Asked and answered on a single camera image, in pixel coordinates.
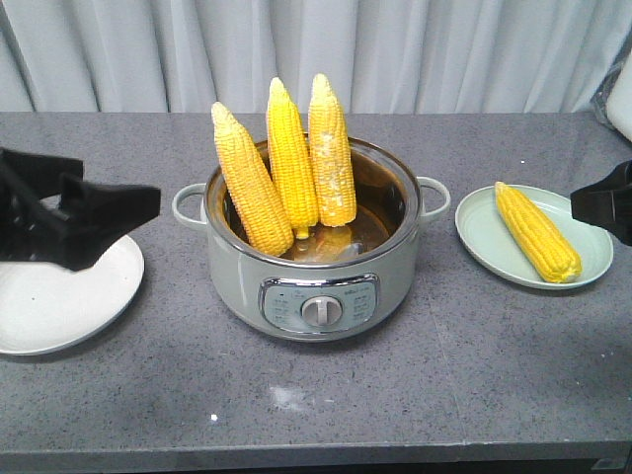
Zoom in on white pleated curtain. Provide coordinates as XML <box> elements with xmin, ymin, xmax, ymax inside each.
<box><xmin>1</xmin><ymin>1</ymin><xmax>631</xmax><ymax>114</ymax></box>

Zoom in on white rice cooker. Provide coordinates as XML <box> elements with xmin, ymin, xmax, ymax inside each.
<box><xmin>591</xmin><ymin>57</ymin><xmax>632</xmax><ymax>141</ymax></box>

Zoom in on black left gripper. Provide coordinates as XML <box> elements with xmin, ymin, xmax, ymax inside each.
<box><xmin>1</xmin><ymin>148</ymin><xmax>161</xmax><ymax>271</ymax></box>

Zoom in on yellow corn cob white patches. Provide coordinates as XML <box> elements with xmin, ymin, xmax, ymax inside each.
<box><xmin>308</xmin><ymin>73</ymin><xmax>356</xmax><ymax>227</ymax></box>

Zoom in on light green round plate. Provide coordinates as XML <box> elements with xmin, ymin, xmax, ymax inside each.
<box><xmin>455</xmin><ymin>185</ymin><xmax>613</xmax><ymax>290</ymax></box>

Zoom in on white round plate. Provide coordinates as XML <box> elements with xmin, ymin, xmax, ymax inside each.
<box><xmin>1</xmin><ymin>235</ymin><xmax>145</xmax><ymax>356</ymax></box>

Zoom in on pale yellow corn cob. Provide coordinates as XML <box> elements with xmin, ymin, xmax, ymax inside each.
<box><xmin>211</xmin><ymin>102</ymin><xmax>294</xmax><ymax>257</ymax></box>

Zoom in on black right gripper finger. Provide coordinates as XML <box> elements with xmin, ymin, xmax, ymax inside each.
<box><xmin>570</xmin><ymin>161</ymin><xmax>632</xmax><ymax>246</ymax></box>

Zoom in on bright yellow corn cob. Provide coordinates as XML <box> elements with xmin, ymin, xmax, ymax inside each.
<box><xmin>267</xmin><ymin>77</ymin><xmax>319</xmax><ymax>240</ymax></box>

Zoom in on deep yellow corn cob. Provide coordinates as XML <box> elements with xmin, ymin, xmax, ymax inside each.
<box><xmin>494</xmin><ymin>182</ymin><xmax>583</xmax><ymax>283</ymax></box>

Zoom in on pale green electric cooking pot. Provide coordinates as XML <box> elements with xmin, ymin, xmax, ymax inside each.
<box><xmin>172</xmin><ymin>138</ymin><xmax>450</xmax><ymax>342</ymax></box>

